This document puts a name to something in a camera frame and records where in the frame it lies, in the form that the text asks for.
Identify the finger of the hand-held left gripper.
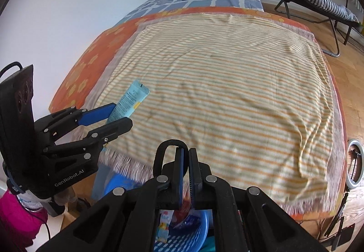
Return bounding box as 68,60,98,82
35,103,117,139
44,117,134,161

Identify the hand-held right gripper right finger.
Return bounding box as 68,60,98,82
188,148,327,252

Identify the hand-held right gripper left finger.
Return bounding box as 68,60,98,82
37,147,189,252

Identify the light blue tube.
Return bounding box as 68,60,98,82
106,80,150,124

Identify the black hair tie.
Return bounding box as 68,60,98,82
153,140,189,179

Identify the colourful small packet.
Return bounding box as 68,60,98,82
156,211,172,242

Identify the blue plastic mesh basket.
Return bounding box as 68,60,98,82
104,172,212,252

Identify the pink fringed mat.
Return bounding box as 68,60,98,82
70,10,346,213

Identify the orange patterned bedsheet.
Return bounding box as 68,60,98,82
49,6,347,221

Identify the teal cloth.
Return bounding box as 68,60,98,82
203,236,217,252

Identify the yellow striped towel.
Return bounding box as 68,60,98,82
85,12,337,203

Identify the black tripod stand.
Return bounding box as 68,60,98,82
324,192,356,249

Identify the striped cushion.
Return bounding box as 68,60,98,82
290,0,359,23

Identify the ring light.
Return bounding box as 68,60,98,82
346,140,364,193

